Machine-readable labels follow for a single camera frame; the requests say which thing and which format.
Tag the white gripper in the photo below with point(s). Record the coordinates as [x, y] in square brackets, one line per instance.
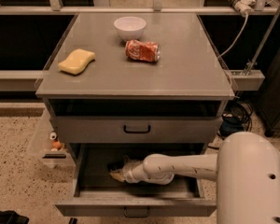
[128, 172]

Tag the black rxbar chocolate bar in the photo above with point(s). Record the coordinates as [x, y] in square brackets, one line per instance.
[115, 166]

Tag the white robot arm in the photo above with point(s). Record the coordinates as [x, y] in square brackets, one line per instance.
[246, 170]

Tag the open grey middle drawer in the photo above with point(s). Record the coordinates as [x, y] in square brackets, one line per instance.
[97, 194]

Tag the closed grey top drawer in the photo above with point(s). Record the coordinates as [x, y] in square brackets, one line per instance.
[86, 129]

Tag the grey drawer cabinet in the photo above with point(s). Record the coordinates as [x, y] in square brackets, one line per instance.
[186, 82]

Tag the yellow sponge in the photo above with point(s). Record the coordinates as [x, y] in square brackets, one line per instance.
[76, 62]

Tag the crushed red soda can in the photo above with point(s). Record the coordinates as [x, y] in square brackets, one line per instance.
[143, 51]

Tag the black bag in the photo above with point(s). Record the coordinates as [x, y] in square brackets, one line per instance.
[11, 217]

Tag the white bowl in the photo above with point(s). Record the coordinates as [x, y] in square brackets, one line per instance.
[129, 28]

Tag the white power strip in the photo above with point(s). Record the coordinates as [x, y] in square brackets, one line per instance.
[243, 7]

